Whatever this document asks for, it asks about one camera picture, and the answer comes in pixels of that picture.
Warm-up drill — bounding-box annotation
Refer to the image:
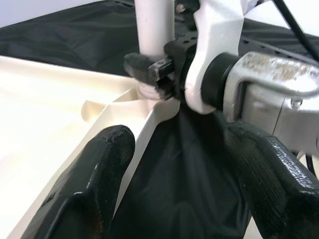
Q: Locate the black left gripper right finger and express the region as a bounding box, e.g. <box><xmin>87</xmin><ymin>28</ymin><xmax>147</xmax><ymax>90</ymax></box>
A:
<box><xmin>224</xmin><ymin>121</ymin><xmax>319</xmax><ymax>239</ymax></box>

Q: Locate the white plastic table top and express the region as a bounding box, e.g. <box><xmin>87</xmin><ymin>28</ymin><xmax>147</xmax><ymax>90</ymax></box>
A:
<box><xmin>0</xmin><ymin>56</ymin><xmax>180</xmax><ymax>239</ymax></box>

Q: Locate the white plastic table leg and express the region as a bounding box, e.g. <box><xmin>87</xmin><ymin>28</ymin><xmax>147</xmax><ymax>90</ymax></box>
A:
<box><xmin>134</xmin><ymin>0</ymin><xmax>175</xmax><ymax>100</ymax></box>

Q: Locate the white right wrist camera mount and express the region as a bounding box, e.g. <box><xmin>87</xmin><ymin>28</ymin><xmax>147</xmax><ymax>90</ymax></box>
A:
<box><xmin>185</xmin><ymin>0</ymin><xmax>252</xmax><ymax>114</ymax></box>

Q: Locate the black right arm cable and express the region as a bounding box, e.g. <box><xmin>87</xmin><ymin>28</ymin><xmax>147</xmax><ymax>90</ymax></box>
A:
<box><xmin>273</xmin><ymin>0</ymin><xmax>319</xmax><ymax>60</ymax></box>

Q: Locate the black table cloth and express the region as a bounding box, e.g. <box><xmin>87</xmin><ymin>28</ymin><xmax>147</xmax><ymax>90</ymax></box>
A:
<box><xmin>0</xmin><ymin>0</ymin><xmax>319</xmax><ymax>239</ymax></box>

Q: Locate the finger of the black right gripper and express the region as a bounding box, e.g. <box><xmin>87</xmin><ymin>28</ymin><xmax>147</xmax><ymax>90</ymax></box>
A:
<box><xmin>124</xmin><ymin>53</ymin><xmax>152</xmax><ymax>84</ymax></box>

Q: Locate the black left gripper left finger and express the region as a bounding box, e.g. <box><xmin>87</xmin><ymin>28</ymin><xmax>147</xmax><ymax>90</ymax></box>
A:
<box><xmin>4</xmin><ymin>124</ymin><xmax>137</xmax><ymax>239</ymax></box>

